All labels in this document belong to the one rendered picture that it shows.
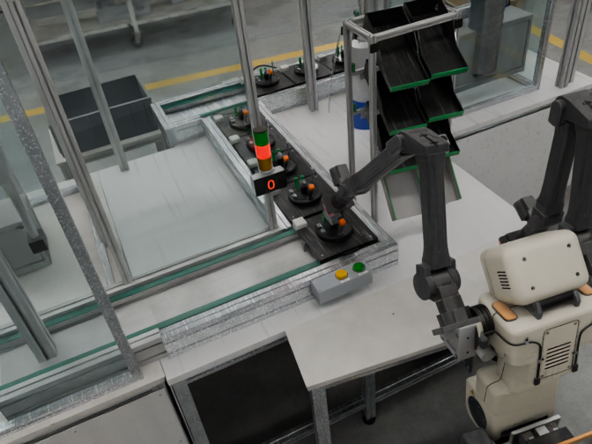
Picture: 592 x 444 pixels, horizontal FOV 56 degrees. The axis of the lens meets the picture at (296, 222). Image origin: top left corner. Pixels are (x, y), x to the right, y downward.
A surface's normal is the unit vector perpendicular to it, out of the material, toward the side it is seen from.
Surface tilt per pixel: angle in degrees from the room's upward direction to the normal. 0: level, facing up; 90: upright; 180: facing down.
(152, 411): 90
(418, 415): 0
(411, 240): 0
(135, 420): 90
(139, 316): 0
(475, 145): 90
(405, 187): 45
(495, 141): 90
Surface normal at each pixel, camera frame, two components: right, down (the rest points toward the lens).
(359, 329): -0.10, -0.77
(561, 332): 0.28, 0.47
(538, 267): 0.15, -0.09
